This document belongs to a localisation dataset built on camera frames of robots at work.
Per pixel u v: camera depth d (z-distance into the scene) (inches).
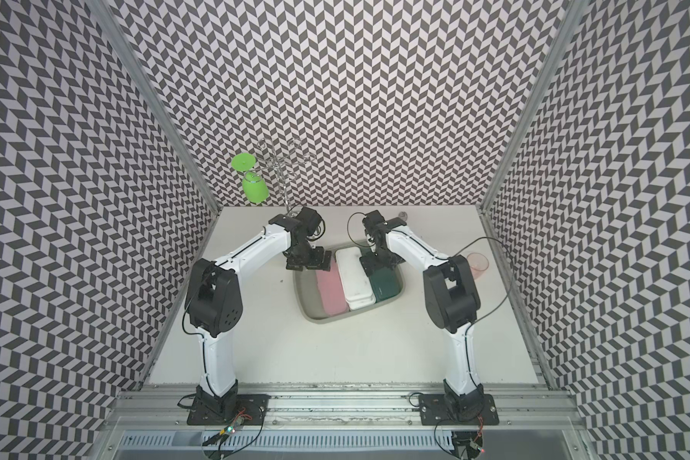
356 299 33.4
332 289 36.1
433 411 28.4
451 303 20.9
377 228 27.6
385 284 35.2
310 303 35.9
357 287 35.9
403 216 44.8
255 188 38.7
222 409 25.0
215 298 20.1
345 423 28.4
